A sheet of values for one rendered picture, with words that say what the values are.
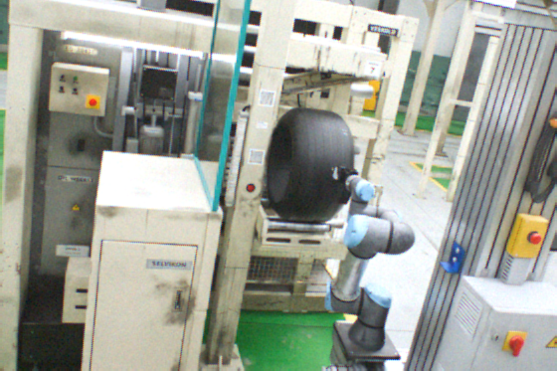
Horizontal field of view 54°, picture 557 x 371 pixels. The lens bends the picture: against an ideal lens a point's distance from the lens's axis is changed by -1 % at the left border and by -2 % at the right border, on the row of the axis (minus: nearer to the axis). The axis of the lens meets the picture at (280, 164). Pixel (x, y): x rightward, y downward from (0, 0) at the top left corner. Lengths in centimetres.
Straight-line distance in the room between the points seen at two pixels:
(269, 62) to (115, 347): 138
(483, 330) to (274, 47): 150
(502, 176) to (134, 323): 129
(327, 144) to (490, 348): 123
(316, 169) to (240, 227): 52
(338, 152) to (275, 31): 63
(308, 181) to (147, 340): 104
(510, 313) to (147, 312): 115
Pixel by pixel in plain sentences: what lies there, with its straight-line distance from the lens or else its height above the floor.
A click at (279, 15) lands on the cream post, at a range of 259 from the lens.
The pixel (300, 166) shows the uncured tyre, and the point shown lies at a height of 125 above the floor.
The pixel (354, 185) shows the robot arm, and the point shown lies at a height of 129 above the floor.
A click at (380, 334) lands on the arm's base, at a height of 78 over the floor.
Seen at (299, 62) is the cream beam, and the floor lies 167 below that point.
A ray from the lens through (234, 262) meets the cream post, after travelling 290.
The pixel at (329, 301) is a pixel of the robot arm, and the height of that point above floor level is 89.
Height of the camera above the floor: 197
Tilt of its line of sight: 16 degrees down
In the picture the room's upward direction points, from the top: 11 degrees clockwise
